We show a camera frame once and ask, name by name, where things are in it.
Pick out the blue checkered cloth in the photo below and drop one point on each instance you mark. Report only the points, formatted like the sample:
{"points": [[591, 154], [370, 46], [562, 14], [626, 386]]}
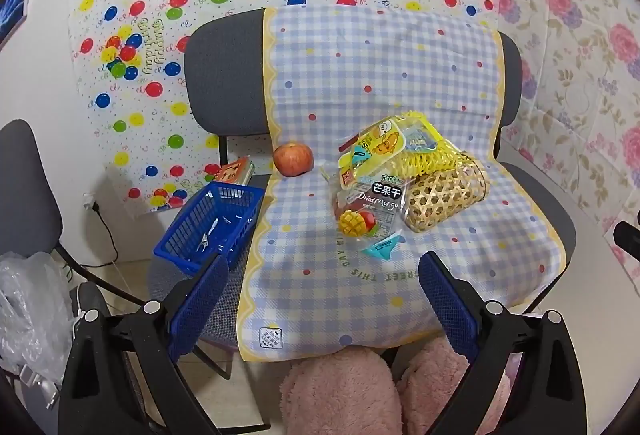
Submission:
{"points": [[375, 80]]}

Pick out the small teal packet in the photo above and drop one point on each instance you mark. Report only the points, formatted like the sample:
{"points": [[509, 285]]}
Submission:
{"points": [[382, 249]]}

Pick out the yellow bear snack packet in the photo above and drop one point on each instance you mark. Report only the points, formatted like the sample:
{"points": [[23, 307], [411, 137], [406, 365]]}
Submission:
{"points": [[370, 147]]}

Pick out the small picture book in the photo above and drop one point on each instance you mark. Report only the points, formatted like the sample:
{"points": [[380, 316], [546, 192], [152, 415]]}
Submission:
{"points": [[235, 170]]}

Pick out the grey office chair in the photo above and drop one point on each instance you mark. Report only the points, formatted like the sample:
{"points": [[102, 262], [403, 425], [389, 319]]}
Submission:
{"points": [[225, 80]]}

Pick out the red apple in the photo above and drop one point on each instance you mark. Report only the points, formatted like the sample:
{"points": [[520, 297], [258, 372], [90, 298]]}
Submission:
{"points": [[293, 159]]}

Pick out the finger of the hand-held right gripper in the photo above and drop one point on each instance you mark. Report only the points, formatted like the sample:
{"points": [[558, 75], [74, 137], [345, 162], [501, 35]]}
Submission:
{"points": [[629, 237]]}

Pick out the white wall plug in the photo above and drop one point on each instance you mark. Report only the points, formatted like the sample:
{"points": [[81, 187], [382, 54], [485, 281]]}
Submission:
{"points": [[90, 205]]}

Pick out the blue wall picture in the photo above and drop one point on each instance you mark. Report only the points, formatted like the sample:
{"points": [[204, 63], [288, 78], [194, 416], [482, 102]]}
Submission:
{"points": [[12, 10]]}

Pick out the pink fuzzy slipper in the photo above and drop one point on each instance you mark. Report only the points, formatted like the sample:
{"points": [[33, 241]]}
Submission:
{"points": [[440, 390], [340, 390]]}

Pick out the yellow net bag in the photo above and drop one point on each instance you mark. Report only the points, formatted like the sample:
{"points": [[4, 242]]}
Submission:
{"points": [[430, 160]]}

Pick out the white charger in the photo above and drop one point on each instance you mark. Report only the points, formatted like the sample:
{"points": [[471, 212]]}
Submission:
{"points": [[42, 385]]}

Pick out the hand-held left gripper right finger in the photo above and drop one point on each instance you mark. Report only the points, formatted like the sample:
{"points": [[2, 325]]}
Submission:
{"points": [[446, 301]]}

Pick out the dried mango packet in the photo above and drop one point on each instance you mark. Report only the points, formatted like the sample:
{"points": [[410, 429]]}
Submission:
{"points": [[372, 202]]}

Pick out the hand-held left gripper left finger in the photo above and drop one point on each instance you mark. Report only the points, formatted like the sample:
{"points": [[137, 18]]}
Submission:
{"points": [[200, 305]]}

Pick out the clear plastic bag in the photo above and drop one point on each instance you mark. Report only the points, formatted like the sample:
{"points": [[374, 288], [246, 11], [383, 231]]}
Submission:
{"points": [[30, 305]]}

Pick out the clear plastic wrapper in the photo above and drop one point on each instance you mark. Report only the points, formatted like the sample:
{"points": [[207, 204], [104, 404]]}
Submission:
{"points": [[216, 230]]}

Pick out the woven bamboo basket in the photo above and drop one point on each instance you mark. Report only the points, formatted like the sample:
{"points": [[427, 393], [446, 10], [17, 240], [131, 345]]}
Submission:
{"points": [[445, 197]]}

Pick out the blue plastic basket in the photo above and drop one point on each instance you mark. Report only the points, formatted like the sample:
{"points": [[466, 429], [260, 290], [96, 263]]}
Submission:
{"points": [[210, 210]]}

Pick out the grey side chair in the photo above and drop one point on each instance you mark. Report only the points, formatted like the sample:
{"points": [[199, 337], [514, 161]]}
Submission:
{"points": [[25, 175]]}

